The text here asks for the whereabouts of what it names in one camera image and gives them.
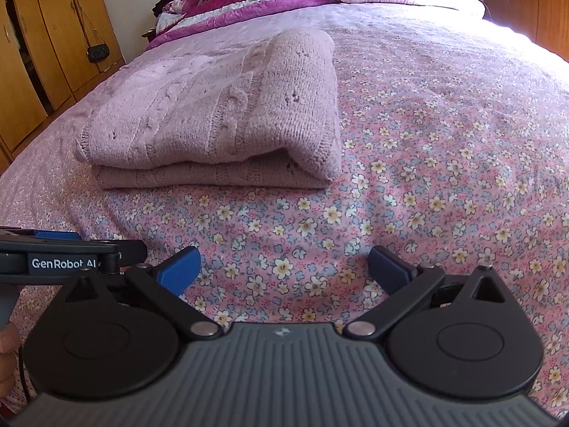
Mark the pink knit cardigan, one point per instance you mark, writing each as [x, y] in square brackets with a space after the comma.
[200, 111]

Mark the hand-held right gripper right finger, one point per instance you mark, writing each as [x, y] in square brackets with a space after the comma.
[389, 271]

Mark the magenta and white blanket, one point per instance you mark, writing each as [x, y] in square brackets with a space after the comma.
[249, 2]

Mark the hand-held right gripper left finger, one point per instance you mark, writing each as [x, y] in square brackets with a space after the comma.
[178, 272]

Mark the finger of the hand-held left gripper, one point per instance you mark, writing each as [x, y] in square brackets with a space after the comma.
[58, 235]
[133, 253]

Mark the wooden wardrobe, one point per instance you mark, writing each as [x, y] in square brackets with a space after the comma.
[44, 53]

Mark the black purse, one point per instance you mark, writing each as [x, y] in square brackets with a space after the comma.
[98, 53]

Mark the wooden dresser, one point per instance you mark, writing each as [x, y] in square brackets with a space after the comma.
[524, 4]

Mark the person's left hand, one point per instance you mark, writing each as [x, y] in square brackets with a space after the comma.
[8, 351]

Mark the dark wooden nightstand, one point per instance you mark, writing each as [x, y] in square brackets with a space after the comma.
[149, 34]

